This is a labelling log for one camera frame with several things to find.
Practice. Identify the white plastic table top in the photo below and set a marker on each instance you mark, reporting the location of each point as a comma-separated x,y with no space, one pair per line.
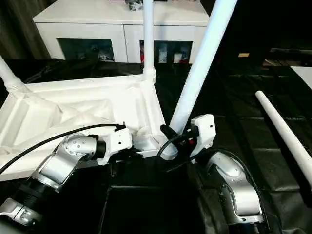
61,109

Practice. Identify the white plastic table leg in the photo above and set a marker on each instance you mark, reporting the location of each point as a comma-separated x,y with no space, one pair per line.
148,36
9,75
202,61
282,126

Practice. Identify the black work mat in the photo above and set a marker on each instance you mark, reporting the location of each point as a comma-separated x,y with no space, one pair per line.
243,102

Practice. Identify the small tan box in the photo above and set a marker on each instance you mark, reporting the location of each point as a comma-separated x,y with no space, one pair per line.
243,54

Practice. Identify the white cabinet with openings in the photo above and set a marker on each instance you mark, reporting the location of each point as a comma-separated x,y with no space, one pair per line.
122,24

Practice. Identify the small shiny metal ornament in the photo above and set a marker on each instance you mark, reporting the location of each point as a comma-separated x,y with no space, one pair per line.
132,5

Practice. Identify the flat white board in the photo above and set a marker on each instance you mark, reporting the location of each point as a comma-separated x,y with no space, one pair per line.
303,75

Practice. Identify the grey curtain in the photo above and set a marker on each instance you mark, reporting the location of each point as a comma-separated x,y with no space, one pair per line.
22,29

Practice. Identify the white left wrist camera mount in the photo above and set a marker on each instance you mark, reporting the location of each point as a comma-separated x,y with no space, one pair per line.
119,141

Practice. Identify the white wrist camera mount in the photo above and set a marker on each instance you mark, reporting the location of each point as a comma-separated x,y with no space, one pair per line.
119,141
204,131

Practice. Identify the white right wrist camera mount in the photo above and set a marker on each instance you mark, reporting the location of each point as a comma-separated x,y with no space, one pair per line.
204,131

